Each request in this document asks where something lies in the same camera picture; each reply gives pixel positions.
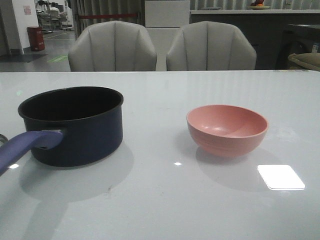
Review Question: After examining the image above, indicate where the pink bowl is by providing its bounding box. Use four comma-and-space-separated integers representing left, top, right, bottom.
186, 104, 269, 158

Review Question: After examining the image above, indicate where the glass lid with blue knob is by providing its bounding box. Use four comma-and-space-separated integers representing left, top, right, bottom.
0, 134, 8, 146

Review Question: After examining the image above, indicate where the right beige chair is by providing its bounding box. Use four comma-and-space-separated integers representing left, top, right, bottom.
166, 21, 257, 71

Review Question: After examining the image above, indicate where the beige chair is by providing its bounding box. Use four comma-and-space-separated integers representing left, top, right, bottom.
68, 20, 157, 72
166, 21, 257, 71

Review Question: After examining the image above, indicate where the left beige chair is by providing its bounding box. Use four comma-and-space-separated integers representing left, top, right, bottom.
68, 20, 157, 72

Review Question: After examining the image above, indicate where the dark blue saucepan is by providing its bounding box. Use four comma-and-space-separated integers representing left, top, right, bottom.
0, 86, 124, 173

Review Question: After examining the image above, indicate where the white cabinet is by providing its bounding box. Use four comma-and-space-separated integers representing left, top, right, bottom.
144, 0, 190, 71

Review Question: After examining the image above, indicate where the red trash bin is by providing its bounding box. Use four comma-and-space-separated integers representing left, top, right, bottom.
27, 26, 45, 52

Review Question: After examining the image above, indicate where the fruit plate on counter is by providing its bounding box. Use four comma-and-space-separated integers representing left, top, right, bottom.
248, 0, 270, 10

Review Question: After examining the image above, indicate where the olive cushion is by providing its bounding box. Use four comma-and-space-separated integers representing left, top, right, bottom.
288, 52, 320, 72

